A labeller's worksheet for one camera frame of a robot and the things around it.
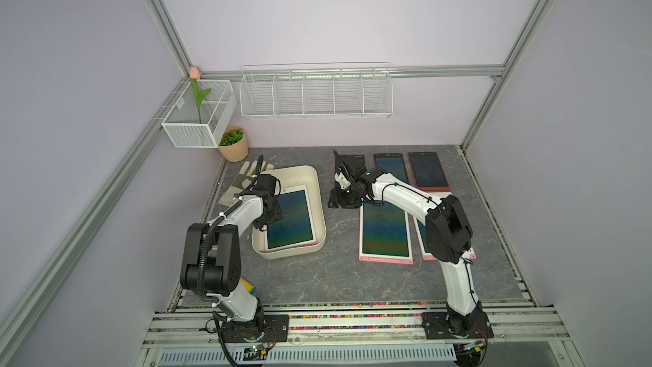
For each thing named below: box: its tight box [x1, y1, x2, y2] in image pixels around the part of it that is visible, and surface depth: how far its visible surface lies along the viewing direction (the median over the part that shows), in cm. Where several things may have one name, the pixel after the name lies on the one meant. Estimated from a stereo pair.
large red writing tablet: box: [373, 152, 410, 184], surface depth 118 cm
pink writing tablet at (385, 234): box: [358, 200, 414, 266], surface depth 93 cm
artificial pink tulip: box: [189, 66, 212, 125], surface depth 92 cm
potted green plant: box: [218, 124, 249, 163], surface depth 111 cm
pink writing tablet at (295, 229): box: [265, 184, 318, 253], surface depth 98 cm
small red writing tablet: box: [407, 151, 451, 192], surface depth 114 cm
